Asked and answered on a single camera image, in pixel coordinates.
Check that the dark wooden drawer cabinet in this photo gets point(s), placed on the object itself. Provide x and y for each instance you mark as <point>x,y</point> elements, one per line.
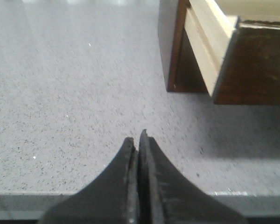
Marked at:
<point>180,68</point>

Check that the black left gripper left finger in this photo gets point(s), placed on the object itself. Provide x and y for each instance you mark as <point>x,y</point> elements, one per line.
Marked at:
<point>111,198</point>

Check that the dark wooden drawer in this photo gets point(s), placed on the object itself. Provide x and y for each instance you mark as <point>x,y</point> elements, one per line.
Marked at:
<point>236,44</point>

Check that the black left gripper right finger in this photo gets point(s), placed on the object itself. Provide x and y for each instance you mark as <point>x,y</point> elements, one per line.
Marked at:
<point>167,197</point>

